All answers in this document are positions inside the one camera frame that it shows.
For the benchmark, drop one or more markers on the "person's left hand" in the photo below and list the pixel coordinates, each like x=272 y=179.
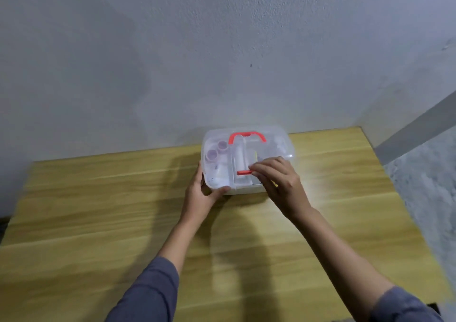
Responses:
x=196 y=202

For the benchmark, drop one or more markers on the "white tube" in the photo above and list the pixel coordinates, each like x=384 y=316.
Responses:
x=240 y=154

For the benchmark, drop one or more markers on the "person's right thumb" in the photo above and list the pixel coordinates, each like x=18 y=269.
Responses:
x=265 y=183

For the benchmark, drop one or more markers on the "person's right forearm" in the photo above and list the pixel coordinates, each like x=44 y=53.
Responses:
x=342 y=257

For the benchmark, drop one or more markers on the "red box latch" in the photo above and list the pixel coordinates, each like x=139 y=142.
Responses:
x=243 y=172

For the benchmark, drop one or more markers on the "person's right hand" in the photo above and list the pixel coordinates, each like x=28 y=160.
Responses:
x=285 y=186

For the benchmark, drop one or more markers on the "clear plastic storage box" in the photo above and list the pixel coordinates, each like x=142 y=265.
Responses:
x=270 y=136

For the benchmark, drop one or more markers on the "person's right middle finger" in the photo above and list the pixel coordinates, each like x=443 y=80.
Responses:
x=276 y=160

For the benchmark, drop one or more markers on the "person's left forearm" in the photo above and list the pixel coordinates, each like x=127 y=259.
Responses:
x=167 y=257

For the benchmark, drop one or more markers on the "person's left thumb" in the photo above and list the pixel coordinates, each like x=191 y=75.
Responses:
x=221 y=191

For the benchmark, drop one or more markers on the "grey baseboard strip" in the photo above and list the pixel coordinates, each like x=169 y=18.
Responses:
x=416 y=129

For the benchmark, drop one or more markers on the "purple capped small bottle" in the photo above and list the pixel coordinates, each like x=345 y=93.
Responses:
x=212 y=155
x=222 y=146

